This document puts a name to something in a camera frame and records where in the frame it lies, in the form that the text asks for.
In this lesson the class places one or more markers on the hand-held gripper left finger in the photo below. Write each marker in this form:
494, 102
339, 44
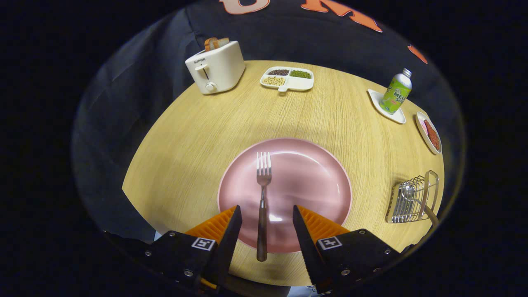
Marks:
229, 243

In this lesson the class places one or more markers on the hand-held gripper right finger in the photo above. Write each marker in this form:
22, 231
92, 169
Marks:
307, 247

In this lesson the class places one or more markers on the pink round plate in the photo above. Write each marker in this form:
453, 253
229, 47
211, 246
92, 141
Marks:
309, 177

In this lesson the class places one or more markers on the white square coaster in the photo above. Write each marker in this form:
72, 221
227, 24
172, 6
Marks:
375, 101

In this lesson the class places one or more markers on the round white food plate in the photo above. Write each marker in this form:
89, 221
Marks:
420, 132

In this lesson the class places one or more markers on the white divided dish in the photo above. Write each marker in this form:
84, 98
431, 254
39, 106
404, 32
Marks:
301, 84

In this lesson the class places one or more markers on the red-brown meat piece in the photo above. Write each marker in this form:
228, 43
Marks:
432, 135

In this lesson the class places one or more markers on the pink ham slice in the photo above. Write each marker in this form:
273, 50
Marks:
421, 123

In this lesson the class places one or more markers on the yellow beans pile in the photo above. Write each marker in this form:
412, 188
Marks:
273, 81

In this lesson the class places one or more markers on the green beans pile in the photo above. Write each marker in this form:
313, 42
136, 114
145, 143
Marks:
301, 74

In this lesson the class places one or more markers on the cream white toaster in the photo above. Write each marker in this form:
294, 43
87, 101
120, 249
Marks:
220, 70

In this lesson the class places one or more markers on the green soda bottle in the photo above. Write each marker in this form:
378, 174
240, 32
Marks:
396, 97

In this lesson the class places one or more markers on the dark brown beans pile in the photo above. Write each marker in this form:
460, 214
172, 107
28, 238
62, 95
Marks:
279, 72

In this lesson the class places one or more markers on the brown toast slice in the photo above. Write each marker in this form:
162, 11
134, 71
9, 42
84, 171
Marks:
214, 43

